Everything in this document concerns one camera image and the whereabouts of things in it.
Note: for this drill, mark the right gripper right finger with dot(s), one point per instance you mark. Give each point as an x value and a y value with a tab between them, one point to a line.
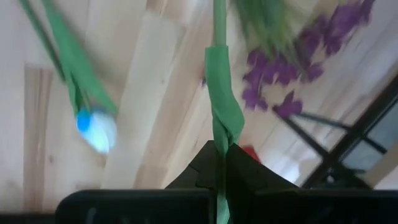
248	180

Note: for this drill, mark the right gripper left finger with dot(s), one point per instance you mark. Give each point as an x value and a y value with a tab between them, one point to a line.
199	177

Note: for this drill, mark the red ribbed glass vase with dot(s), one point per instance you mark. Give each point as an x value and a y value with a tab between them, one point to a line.
251	153

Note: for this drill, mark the white tulip blue tip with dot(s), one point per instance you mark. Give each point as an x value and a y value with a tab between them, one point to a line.
96	133

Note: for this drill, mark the purple flower bunch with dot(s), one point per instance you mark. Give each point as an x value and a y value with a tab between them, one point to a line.
280	71

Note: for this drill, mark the wooden shelf black legs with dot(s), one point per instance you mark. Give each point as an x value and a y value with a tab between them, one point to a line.
306	136

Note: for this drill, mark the black metal table frame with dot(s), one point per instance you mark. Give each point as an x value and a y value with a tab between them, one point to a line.
354	132

